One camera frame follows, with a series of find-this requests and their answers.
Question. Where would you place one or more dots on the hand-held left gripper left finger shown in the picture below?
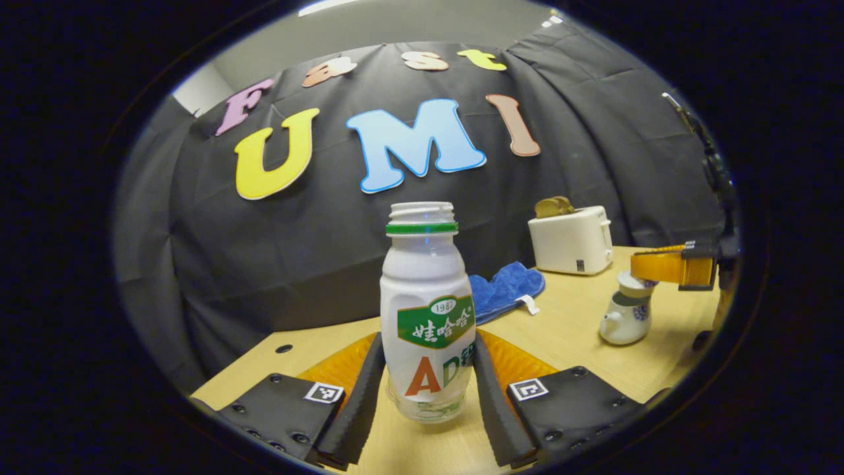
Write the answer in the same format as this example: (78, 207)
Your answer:
(359, 409)

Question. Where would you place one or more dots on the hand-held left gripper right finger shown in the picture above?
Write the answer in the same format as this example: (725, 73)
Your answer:
(494, 409)

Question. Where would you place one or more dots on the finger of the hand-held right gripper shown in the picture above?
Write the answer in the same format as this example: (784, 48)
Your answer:
(659, 267)

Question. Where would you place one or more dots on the white blue-patterned teacup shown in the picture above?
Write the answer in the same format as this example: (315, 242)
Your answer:
(626, 323)

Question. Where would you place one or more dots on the clear water bottle green label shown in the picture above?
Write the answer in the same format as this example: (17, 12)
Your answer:
(425, 284)

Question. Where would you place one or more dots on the white toaster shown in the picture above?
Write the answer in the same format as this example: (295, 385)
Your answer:
(567, 241)

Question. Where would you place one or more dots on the brown bread slice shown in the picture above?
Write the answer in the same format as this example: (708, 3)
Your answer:
(544, 208)
(564, 204)

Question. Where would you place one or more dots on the blue towel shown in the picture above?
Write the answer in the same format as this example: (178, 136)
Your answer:
(504, 290)

